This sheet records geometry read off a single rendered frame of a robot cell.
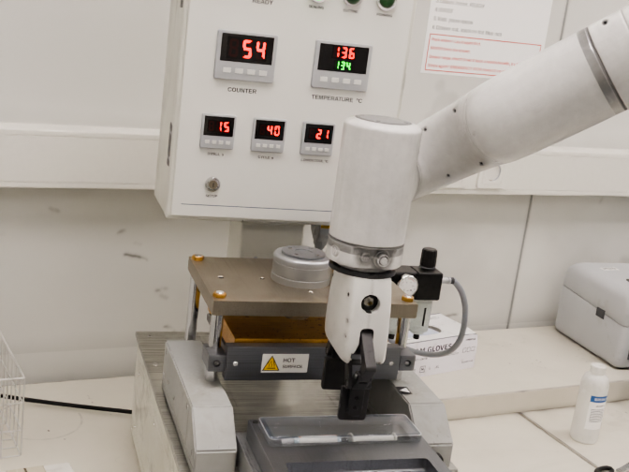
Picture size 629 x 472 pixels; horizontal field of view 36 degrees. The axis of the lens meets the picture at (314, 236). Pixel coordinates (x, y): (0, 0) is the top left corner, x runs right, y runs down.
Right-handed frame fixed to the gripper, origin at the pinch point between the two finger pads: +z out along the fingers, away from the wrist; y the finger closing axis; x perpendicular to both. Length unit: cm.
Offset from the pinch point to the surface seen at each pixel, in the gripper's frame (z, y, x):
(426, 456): 5.1, -5.5, -9.0
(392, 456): 5.1, -5.5, -5.0
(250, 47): -35.0, 33.4, 9.3
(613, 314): 14, 72, -79
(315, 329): -1.2, 16.7, -0.4
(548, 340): 25, 84, -73
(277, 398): 11.7, 23.0, 1.9
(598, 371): 16, 45, -61
